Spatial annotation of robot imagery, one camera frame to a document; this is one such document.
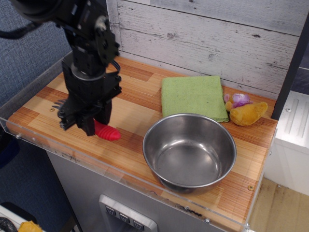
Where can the stainless steel bowl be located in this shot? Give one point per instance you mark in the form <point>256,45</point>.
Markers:
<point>189,153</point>

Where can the yellow plush toy with flower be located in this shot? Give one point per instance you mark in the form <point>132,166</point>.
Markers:
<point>242,111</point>

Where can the yellow object bottom left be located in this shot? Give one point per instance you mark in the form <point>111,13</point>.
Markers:
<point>29,226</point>

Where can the clear acrylic edge guard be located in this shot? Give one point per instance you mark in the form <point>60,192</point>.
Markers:
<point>228,206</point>

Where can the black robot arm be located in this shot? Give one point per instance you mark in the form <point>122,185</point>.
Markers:
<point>90,71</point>

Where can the dark vertical post right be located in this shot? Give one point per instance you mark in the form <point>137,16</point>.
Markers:
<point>292,71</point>

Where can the red-handled metal spork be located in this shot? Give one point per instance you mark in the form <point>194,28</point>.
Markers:
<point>106,132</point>

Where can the green folded cloth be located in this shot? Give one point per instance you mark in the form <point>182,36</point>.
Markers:
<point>201,95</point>

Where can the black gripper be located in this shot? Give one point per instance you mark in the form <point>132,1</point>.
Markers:
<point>89,99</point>

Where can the grey cabinet with button panel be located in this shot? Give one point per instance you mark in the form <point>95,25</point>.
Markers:
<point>110,204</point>

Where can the white side unit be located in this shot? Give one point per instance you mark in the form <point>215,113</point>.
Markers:
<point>288,160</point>

